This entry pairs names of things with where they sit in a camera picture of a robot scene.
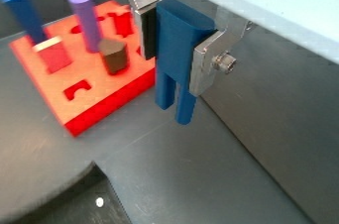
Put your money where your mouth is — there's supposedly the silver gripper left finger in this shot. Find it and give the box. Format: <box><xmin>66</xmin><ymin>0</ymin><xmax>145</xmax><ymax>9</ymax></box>
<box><xmin>127</xmin><ymin>0</ymin><xmax>160</xmax><ymax>59</ymax></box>

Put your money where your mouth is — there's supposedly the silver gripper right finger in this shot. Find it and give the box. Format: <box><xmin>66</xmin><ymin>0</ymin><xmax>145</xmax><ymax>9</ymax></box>
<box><xmin>189</xmin><ymin>6</ymin><xmax>254</xmax><ymax>96</ymax></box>

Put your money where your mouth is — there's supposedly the blue slotted square-circle block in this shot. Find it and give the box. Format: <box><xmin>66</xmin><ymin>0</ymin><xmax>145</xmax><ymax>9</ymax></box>
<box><xmin>154</xmin><ymin>0</ymin><xmax>214</xmax><ymax>125</ymax></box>

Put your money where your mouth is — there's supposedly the tall blue square peg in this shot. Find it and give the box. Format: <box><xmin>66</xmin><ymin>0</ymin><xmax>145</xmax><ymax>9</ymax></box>
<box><xmin>0</xmin><ymin>0</ymin><xmax>47</xmax><ymax>45</ymax></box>

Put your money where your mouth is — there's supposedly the red square peg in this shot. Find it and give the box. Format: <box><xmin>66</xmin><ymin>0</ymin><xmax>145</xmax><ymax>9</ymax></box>
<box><xmin>33</xmin><ymin>36</ymin><xmax>73</xmax><ymax>73</ymax></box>

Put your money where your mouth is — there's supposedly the red peg board fixture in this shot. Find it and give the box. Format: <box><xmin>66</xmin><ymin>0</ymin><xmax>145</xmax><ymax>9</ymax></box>
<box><xmin>9</xmin><ymin>0</ymin><xmax>154</xmax><ymax>136</ymax></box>

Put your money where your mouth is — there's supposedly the black curved regrasp stand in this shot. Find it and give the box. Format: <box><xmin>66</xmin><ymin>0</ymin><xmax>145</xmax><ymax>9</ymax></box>
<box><xmin>0</xmin><ymin>162</ymin><xmax>131</xmax><ymax>224</ymax></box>

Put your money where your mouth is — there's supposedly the purple cylinder peg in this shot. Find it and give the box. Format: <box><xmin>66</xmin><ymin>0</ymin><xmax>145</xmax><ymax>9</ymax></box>
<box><xmin>67</xmin><ymin>0</ymin><xmax>101</xmax><ymax>53</ymax></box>

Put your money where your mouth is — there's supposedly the dark brown hexagon peg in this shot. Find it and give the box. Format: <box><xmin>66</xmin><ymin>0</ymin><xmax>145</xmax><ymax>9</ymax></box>
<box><xmin>98</xmin><ymin>39</ymin><xmax>126</xmax><ymax>74</ymax></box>

